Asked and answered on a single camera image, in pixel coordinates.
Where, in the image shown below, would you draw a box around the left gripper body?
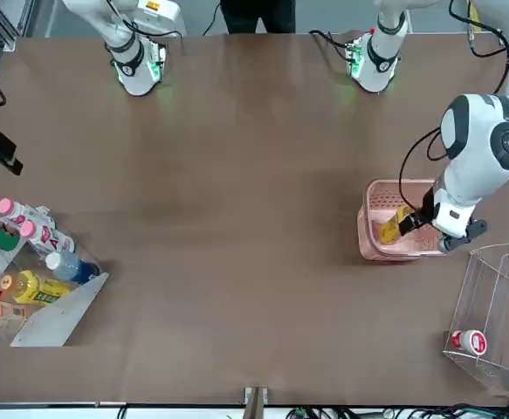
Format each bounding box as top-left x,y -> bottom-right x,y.
418,185 -> 437,224

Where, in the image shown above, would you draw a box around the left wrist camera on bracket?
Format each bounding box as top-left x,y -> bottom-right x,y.
437,219 -> 489,254

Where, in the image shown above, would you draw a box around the tangled black cables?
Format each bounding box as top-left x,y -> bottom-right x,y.
288,395 -> 509,419

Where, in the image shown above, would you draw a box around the aluminium frame corner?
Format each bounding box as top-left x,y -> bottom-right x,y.
0,0 -> 35,43

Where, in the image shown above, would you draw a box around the water bottle with white cap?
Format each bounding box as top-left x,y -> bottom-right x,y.
45,251 -> 102,285

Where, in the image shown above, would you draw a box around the yellow bottle with orange cap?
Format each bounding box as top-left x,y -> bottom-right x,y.
0,270 -> 72,306

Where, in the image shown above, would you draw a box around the white bottle with pink cap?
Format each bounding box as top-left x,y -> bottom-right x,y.
19,219 -> 77,255
0,197 -> 58,232

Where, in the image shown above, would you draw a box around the aluminium camera post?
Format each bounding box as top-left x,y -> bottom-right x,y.
243,386 -> 269,419

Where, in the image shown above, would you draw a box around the clear acrylic stepped shelf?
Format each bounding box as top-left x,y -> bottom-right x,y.
442,243 -> 509,396

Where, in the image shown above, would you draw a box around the white box with warning label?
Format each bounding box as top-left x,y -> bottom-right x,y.
134,0 -> 189,37

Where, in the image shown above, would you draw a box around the person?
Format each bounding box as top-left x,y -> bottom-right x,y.
219,0 -> 298,35

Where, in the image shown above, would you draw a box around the pink plastic basket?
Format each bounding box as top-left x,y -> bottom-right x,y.
357,178 -> 450,263

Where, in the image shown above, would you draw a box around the yellow drink bottle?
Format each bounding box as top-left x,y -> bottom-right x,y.
378,207 -> 414,246

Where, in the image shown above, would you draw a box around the small red white bottle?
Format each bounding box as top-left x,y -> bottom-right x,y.
451,329 -> 487,354

